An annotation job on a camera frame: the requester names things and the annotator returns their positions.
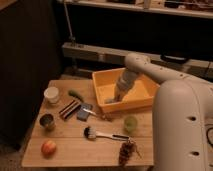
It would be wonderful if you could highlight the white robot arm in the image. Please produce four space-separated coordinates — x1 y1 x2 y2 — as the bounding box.
115 53 213 171

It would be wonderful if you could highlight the red apple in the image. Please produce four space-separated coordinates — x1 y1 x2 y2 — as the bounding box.
41 140 56 156

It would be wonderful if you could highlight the black cable on floor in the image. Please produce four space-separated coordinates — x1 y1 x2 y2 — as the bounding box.
205 124 213 148

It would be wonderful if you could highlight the brown pine cone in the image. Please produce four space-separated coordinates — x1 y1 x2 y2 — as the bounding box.
118 140 141 167

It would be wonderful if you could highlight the yellow plastic tray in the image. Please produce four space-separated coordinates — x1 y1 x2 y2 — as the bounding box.
92 68 159 113

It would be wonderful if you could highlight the dish brush white handle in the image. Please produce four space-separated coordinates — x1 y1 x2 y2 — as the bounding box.
84 126 130 141

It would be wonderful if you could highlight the metal shelf rail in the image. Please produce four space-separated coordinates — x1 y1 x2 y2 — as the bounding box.
62 42 213 79

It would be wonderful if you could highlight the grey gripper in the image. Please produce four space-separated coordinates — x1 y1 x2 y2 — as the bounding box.
114 78 130 101

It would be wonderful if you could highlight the green cucumber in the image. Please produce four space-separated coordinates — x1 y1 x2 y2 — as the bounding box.
68 90 84 102

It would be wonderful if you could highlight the green cup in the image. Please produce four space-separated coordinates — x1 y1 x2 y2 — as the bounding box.
124 116 138 134

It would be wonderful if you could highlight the white cup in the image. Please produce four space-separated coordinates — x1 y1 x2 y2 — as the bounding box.
44 87 59 104

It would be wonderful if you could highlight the blue sponge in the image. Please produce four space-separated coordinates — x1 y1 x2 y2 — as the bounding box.
77 103 93 121

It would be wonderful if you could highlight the metal can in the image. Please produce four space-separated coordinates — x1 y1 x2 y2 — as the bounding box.
39 114 55 131

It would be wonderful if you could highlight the striped brown block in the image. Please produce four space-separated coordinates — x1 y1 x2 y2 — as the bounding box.
59 100 81 120

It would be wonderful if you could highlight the black curtain panel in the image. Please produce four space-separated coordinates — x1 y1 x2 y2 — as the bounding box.
0 0 62 150

